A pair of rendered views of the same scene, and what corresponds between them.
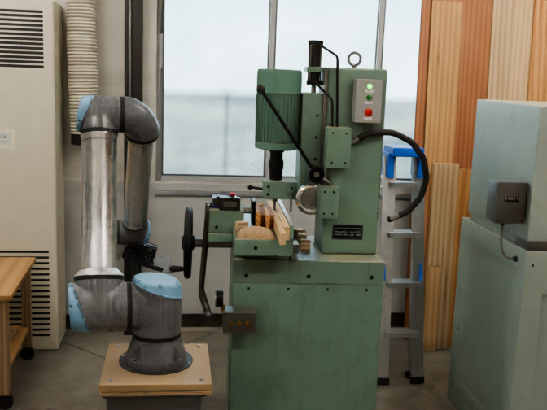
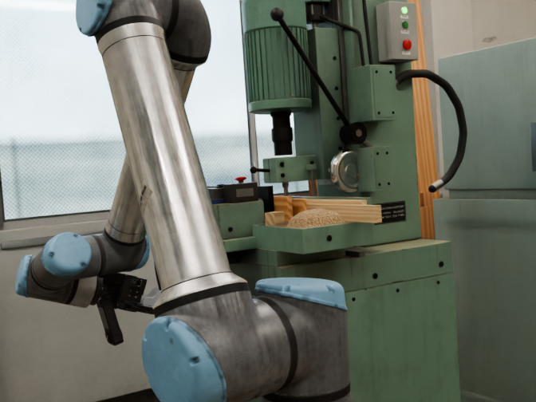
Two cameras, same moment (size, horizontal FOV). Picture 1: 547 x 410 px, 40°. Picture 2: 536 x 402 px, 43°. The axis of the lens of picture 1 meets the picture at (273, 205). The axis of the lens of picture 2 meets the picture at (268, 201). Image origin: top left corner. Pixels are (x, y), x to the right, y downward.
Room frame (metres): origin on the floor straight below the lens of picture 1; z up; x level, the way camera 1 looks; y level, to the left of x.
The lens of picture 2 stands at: (1.22, 0.88, 1.05)
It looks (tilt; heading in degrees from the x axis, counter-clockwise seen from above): 3 degrees down; 334
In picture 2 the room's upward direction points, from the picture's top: 4 degrees counter-clockwise
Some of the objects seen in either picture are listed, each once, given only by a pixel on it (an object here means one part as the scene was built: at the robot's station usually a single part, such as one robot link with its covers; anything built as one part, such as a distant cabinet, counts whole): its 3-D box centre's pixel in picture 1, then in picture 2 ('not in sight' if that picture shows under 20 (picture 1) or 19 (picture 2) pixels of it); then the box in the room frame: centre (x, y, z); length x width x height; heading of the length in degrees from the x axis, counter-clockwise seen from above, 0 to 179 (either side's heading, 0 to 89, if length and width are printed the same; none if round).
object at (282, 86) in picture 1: (277, 109); (277, 56); (2.92, 0.00, 1.35); 0.18 x 0.18 x 0.31
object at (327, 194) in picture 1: (326, 200); (372, 169); (2.78, -0.20, 1.02); 0.09 x 0.07 x 0.12; 5
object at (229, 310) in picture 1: (238, 320); not in sight; (2.65, 0.11, 0.58); 0.12 x 0.08 x 0.08; 95
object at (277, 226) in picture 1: (275, 220); (298, 210); (2.86, -0.01, 0.92); 0.67 x 0.02 x 0.04; 5
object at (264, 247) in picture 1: (247, 229); (258, 232); (2.89, 0.10, 0.87); 0.61 x 0.30 x 0.06; 5
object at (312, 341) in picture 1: (297, 351); (333, 397); (2.93, -0.12, 0.36); 0.58 x 0.45 x 0.71; 95
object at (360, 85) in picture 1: (366, 101); (397, 32); (2.81, -0.34, 1.40); 0.10 x 0.06 x 0.16; 95
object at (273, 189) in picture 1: (280, 191); (290, 171); (2.92, -0.02, 1.03); 0.14 x 0.07 x 0.09; 95
